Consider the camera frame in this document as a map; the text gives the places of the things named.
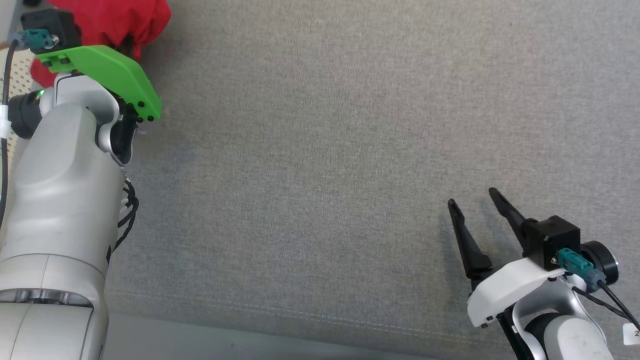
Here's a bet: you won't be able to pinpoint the black cable bundle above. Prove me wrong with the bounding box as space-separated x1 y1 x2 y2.
106 175 140 263

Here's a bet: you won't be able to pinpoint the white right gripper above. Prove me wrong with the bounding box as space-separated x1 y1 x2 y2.
447 187 568 329

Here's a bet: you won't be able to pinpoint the red basketball shorts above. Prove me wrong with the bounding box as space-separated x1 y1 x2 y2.
30 0 172 90

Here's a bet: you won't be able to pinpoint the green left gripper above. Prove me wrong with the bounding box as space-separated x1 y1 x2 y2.
35 44 164 123

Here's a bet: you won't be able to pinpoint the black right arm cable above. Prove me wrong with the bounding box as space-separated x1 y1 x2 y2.
556 247 640 331

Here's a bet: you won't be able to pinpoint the cream perforated laundry basket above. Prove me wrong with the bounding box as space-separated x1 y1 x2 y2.
0 47 38 156

